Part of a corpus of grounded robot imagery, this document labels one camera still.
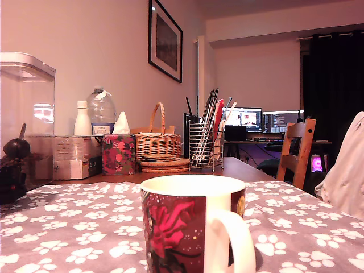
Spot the dark brown scoop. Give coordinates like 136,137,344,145
2,123,31,159

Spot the white printed cardboard box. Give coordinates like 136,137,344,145
27,135,104,181

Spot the clear container white lid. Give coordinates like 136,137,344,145
0,51,56,190

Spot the grey paw print cloth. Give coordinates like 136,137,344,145
0,180,364,273

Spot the white metal bottle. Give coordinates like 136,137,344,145
73,101,93,137

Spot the floral tissue box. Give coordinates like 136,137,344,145
101,134,137,176

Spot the large clear water bottle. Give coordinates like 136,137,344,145
86,86,117,136

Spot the white tissue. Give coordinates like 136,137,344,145
112,111,131,135

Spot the dark square cork coaster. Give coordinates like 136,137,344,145
141,153,176,162

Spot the round cork trivet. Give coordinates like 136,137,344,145
140,166,189,175
139,158,190,169

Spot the light wooden board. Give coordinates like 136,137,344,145
130,126,176,135

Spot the white mug red flower print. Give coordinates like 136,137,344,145
139,174,257,273

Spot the black router with antennas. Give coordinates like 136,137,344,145
183,96,204,158

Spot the black framed picture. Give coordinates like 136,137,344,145
148,0,184,84

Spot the white vertical pipe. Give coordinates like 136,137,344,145
194,35,205,119

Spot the red kitchen utensil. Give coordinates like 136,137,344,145
213,98,225,134

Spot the small black box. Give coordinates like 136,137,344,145
224,125,247,142

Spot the monitor showing video windows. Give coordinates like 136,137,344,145
222,107,263,133

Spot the dark office chair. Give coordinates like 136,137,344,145
257,159,282,179

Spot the backlit keyboard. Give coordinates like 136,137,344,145
253,136,284,143

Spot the monitor showing code text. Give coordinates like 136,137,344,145
262,110,304,134

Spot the wooden chair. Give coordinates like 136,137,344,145
276,118,317,191

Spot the computer case glowing fan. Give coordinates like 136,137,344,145
309,154,328,173

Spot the dark desk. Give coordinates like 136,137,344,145
223,139,333,167

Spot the white curtain rod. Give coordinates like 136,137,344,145
296,31,364,42

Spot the black curtain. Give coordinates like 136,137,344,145
301,30,364,197

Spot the pale draped fabric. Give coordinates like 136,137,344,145
314,111,364,221

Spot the wicker basket with handle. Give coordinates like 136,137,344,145
130,102,182,162

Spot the metal wire utensil rack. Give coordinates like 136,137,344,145
188,119,225,173

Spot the black utensil handles bundle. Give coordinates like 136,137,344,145
195,88,220,167

